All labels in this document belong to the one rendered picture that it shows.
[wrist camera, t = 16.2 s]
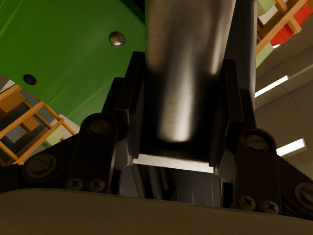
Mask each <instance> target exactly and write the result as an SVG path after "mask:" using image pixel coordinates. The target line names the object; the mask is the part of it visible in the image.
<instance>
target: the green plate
mask: <svg viewBox="0 0 313 235"><path fill-rule="evenodd" d="M112 32H120V33H122V34H123V35H124V36H125V39H126V42H125V44H124V45H123V46H122V47H114V46H113V45H112V44H111V43H110V41H109V35H110V34H111V33H112ZM133 51H139V52H145V13H144V12H143V11H142V10H141V9H140V8H139V7H138V6H137V5H136V4H135V3H134V2H133V1H132V0H0V73H1V74H3V75H4V76H6V77H7V78H9V79H10V80H12V81H13V82H15V83H16V84H17V85H19V86H20V87H22V88H23V89H25V90H26V91H28V92H29V93H31V94H32V95H34V96H35V97H37V98H38V99H40V100H41V101H43V102H44V103H45V104H47V105H48V106H50V107H51V108H53V109H54V110H56V111H57V112H59V113H60V114H62V115H63V116H65V117H66V118H68V119H69V120H71V121H72V122H73V123H75V124H76V125H78V126H79V127H81V124H82V122H83V120H84V119H85V118H86V117H88V116H90V115H92V114H95V113H101V111H102V109H103V106H104V103H105V101H106V98H107V95H108V93H109V90H110V87H111V85H112V82H113V80H114V78H115V77H121V78H125V75H126V72H127V69H128V66H129V62H130V60H131V57H132V54H133Z"/></svg>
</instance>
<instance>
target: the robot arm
mask: <svg viewBox="0 0 313 235"><path fill-rule="evenodd" d="M144 127H145V52H139V51H133V54H132V57H131V60H130V62H129V66H128V69H127V72H126V75H125V78H121V77H115V78H114V80H113V82H112V85H111V87H110V90H109V93H108V95H107V98H106V101H105V103H104V106H103V109H102V111H101V113H95V114H92V115H90V116H88V117H86V118H85V119H84V120H83V122H82V124H81V127H80V130H79V133H77V134H75V135H73V136H71V137H69V138H67V139H65V140H63V141H61V142H59V143H57V144H55V145H53V146H51V147H49V148H47V149H45V150H43V151H41V152H39V153H37V154H35V155H33V156H31V157H30V158H29V159H28V160H27V161H26V162H25V163H24V164H23V165H18V163H16V164H12V165H9V166H5V167H1V168H0V235H313V180H312V179H311V178H309V177H308V176H306V175H305V174H304V173H302V172H301V171H300V170H299V169H297V168H296V167H294V166H293V165H292V164H290V163H289V162H288V161H286V160H285V159H284V158H282V157H281V156H279V155H278V154H277V147H276V142H275V140H274V138H273V137H272V135H270V134H269V133H268V132H266V131H264V130H262V129H259V128H257V125H256V119H255V114H254V109H253V104H252V97H251V92H250V90H249V89H241V88H239V82H238V73H237V66H236V60H234V59H223V63H222V68H221V72H220V77H219V81H218V87H217V91H216V95H215V100H214V105H213V109H212V113H211V119H210V123H209V128H208V136H209V167H213V175H218V176H219V177H220V178H221V179H222V180H223V185H222V198H221V207H214V206H207V205H199V204H191V203H183V202H175V201H167V200H156V199H148V198H140V197H131V196H123V195H120V187H121V179H122V169H123V168H125V167H126V166H128V165H130V166H132V165H133V160H134V159H138V156H139V152H140V147H141V142H142V138H143V131H144Z"/></svg>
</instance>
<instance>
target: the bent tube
mask: <svg viewBox="0 0 313 235"><path fill-rule="evenodd" d="M235 3H236V0H145V127H144V131H143V138H142V142H141V147H140V152H139V156H138V159H134V160H133V163H136V164H144V165H151V166H161V167H169V168H176V169H184V170H191V171H198V172H206V173H213V167H209V136H208V128H209V123H210V119H211V113H212V109H213V105H214V100H215V95H216V91H217V87H218V81H219V77H220V72H221V68H222V63H223V59H224V55H225V49H226V45H227V40H228V35H229V31H230V27H231V21H232V17H233V12H234V7H235Z"/></svg>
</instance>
